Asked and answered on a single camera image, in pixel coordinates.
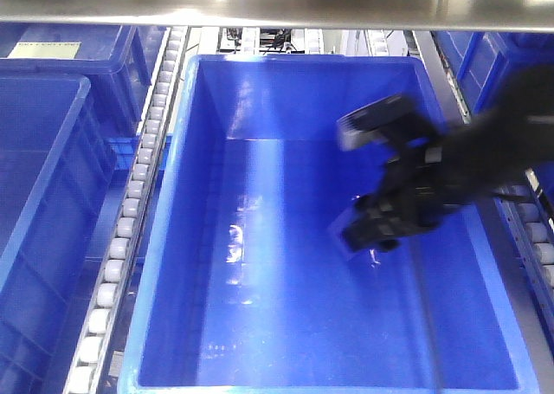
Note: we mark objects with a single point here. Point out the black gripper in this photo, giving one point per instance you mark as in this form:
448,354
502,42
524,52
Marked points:
409,200

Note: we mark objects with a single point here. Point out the blue plastic bottle part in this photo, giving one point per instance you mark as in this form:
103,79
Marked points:
351,235

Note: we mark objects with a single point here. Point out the blue bin right shelf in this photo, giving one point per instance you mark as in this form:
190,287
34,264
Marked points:
55,170
245,288

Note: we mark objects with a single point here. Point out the steel shelf beam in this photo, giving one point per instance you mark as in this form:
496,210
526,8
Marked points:
501,15

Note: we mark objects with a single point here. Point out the blue bin with label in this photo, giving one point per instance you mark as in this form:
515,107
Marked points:
110,56

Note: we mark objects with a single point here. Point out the white roller track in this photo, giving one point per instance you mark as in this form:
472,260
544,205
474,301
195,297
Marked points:
115,272

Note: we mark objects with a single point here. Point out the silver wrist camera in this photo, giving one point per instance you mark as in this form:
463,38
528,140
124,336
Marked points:
394,121

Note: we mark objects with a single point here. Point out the steel right shelf rail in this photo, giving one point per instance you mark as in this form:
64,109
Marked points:
523,275

